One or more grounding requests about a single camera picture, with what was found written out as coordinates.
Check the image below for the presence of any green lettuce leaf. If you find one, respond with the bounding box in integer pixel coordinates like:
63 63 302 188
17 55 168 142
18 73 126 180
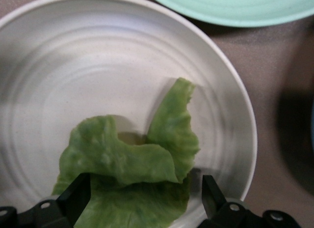
51 77 201 228

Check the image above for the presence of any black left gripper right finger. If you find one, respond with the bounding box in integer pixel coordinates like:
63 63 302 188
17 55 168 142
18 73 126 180
201 175 261 228

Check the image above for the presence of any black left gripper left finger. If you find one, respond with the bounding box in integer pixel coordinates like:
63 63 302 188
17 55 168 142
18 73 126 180
17 172 92 228

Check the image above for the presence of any pale green plate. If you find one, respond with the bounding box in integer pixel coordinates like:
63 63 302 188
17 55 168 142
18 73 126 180
143 0 314 29

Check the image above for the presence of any beige plate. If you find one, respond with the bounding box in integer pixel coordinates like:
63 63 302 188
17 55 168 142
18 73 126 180
0 0 258 228

